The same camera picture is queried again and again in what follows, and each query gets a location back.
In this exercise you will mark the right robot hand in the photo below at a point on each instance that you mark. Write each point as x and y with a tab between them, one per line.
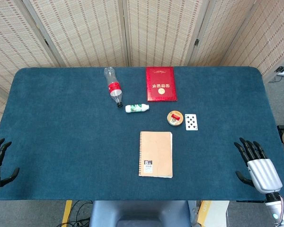
262	170

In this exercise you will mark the yellow cardboard box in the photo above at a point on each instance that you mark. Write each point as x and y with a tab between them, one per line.
211	212

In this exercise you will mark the nine of spades card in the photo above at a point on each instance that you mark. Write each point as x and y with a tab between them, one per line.
191	122

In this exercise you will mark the round wooden tin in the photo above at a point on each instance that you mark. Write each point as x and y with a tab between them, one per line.
174	118

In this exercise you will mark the brown spiral notebook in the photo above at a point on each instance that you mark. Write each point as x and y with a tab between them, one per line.
156	154

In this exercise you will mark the woven folding screen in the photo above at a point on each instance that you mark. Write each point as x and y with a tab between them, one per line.
142	30

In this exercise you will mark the red certificate folder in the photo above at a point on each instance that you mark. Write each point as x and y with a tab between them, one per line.
161	84

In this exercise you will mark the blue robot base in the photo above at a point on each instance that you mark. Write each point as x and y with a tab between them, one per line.
138	214

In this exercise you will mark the blue table cloth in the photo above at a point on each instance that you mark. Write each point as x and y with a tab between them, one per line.
85	142

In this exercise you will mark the clear plastic bottle red label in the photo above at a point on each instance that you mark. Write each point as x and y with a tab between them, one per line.
114	87

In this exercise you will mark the small white green bottle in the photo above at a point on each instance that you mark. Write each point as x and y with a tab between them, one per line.
136	108

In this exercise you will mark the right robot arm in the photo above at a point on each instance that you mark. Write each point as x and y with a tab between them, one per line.
277	208

